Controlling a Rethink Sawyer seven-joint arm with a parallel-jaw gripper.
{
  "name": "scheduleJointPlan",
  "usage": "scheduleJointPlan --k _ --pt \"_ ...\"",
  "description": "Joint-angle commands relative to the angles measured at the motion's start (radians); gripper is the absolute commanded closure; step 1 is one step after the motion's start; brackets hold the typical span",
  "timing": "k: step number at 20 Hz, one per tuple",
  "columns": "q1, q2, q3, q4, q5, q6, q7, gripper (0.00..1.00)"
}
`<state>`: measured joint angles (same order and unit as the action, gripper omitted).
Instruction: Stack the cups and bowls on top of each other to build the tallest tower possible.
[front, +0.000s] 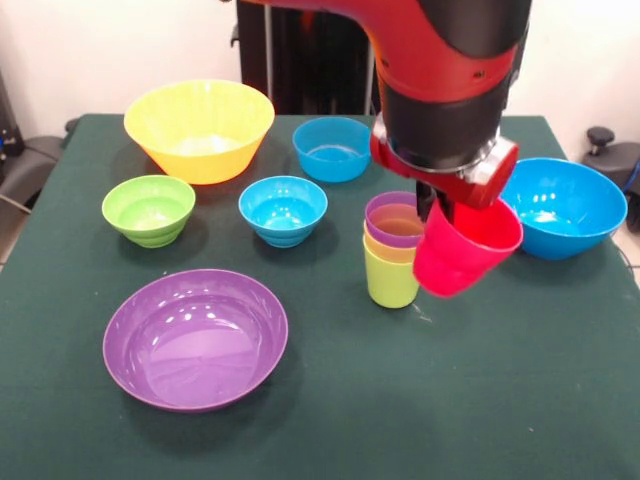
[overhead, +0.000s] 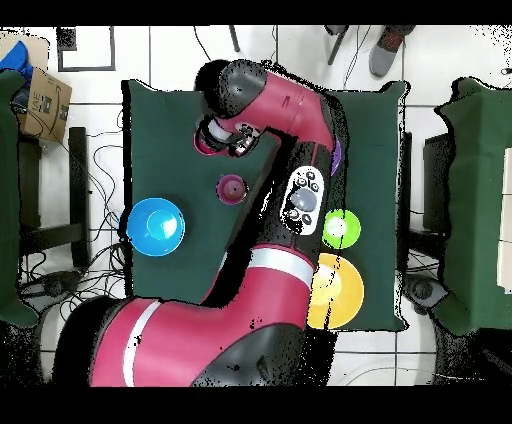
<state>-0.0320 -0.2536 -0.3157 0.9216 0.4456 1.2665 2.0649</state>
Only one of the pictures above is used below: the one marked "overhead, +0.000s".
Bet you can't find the red cup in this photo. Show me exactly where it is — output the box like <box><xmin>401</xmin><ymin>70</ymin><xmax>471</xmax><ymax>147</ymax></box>
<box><xmin>193</xmin><ymin>128</ymin><xmax>220</xmax><ymax>156</ymax></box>

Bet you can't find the purple cup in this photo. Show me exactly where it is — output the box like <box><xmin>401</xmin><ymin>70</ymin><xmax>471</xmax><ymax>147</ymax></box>
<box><xmin>215</xmin><ymin>173</ymin><xmax>249</xmax><ymax>206</ymax></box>

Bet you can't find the large blue bowl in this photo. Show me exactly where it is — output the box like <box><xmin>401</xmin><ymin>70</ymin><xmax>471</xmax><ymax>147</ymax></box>
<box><xmin>126</xmin><ymin>197</ymin><xmax>186</xmax><ymax>257</ymax></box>

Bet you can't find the wide purple bowl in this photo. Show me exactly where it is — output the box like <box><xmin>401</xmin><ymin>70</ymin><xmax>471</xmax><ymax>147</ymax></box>
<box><xmin>330</xmin><ymin>138</ymin><xmax>344</xmax><ymax>178</ymax></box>

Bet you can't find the dark green table cloth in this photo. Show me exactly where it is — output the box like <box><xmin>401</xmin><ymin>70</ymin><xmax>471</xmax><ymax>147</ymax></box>
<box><xmin>121</xmin><ymin>79</ymin><xmax>409</xmax><ymax>333</ymax></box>

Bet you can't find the black tripod stand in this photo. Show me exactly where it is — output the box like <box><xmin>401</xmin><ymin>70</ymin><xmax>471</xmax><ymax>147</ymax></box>
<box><xmin>325</xmin><ymin>24</ymin><xmax>359</xmax><ymax>66</ymax></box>

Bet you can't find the small green ribbed bowl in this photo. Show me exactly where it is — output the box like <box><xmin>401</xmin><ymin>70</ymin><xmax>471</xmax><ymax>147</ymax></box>
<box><xmin>321</xmin><ymin>208</ymin><xmax>362</xmax><ymax>250</ymax></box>

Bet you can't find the person's foot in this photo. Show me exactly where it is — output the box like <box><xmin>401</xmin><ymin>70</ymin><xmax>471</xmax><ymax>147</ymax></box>
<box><xmin>367</xmin><ymin>25</ymin><xmax>417</xmax><ymax>79</ymax></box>

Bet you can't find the large orange bowl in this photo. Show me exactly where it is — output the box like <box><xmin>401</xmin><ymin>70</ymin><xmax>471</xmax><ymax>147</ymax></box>
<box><xmin>306</xmin><ymin>252</ymin><xmax>366</xmax><ymax>331</ymax></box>

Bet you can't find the printed cardboard box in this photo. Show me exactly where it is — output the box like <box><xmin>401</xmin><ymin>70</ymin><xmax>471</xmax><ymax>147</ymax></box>
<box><xmin>19</xmin><ymin>67</ymin><xmax>74</xmax><ymax>144</ymax></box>

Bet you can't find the plain cardboard box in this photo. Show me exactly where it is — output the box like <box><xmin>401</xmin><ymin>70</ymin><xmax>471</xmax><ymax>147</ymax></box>
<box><xmin>0</xmin><ymin>31</ymin><xmax>50</xmax><ymax>73</ymax></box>

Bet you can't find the green cloth covered table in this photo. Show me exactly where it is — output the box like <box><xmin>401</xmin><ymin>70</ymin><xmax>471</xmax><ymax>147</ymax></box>
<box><xmin>0</xmin><ymin>69</ymin><xmax>40</xmax><ymax>330</ymax></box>
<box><xmin>433</xmin><ymin>76</ymin><xmax>512</xmax><ymax>337</ymax></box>

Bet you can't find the blue bag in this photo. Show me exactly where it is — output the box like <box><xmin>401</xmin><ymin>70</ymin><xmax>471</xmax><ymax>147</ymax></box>
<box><xmin>0</xmin><ymin>39</ymin><xmax>34</xmax><ymax>83</ymax></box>

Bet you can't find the white box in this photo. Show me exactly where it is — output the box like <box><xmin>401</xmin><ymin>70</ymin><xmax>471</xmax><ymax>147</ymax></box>
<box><xmin>495</xmin><ymin>146</ymin><xmax>512</xmax><ymax>295</ymax></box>

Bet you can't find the black bench frame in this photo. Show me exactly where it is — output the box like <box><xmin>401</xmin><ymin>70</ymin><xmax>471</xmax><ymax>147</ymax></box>
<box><xmin>17</xmin><ymin>126</ymin><xmax>92</xmax><ymax>269</ymax></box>

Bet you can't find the black square floor frame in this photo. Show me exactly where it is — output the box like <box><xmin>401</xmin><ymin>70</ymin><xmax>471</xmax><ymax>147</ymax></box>
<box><xmin>56</xmin><ymin>25</ymin><xmax>117</xmax><ymax>74</ymax></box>

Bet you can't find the black pedestal foot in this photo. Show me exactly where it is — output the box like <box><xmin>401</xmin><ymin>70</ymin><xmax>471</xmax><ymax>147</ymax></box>
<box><xmin>19</xmin><ymin>270</ymin><xmax>83</xmax><ymax>311</ymax></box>
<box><xmin>401</xmin><ymin>271</ymin><xmax>449</xmax><ymax>315</ymax></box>

